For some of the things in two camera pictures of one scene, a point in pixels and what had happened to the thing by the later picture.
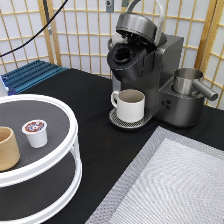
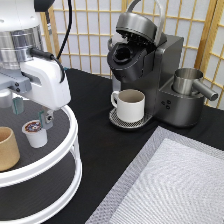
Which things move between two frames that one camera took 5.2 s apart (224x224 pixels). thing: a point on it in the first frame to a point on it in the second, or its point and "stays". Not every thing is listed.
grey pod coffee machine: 142,58 stays
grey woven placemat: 172,179 stays
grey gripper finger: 109,6 to 39,80
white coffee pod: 36,132 stays
